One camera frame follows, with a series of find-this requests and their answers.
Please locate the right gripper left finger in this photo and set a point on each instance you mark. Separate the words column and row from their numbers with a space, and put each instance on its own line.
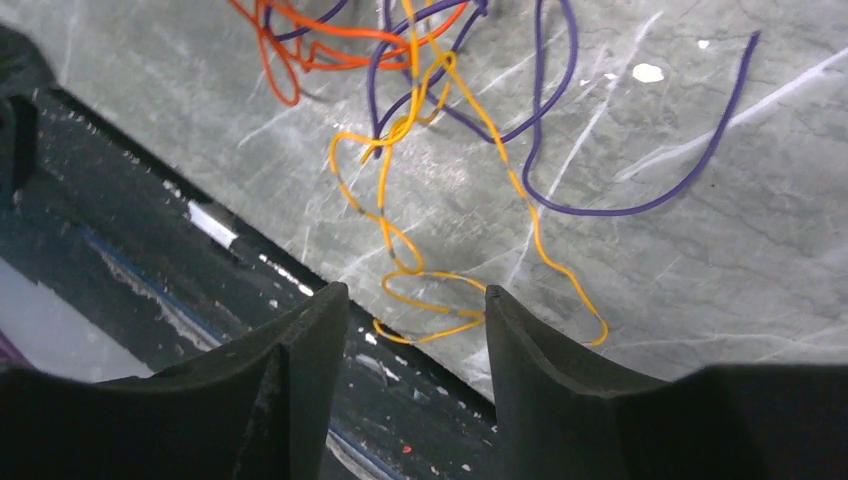
column 257, row 407

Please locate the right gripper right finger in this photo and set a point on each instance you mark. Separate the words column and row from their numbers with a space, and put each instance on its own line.
column 566, row 412

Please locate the black aluminium base frame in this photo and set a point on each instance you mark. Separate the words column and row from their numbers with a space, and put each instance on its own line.
column 115, row 266

